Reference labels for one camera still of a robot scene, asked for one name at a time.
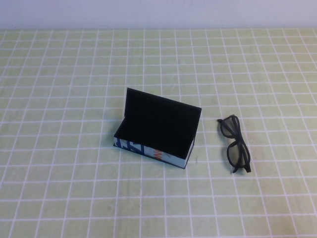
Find black frame glasses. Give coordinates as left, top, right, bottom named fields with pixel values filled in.
left=217, top=114, right=253, bottom=174

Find black printed glasses case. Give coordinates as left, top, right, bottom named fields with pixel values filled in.
left=113, top=86, right=203, bottom=170

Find green white checked tablecloth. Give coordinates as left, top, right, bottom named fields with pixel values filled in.
left=0, top=27, right=317, bottom=238

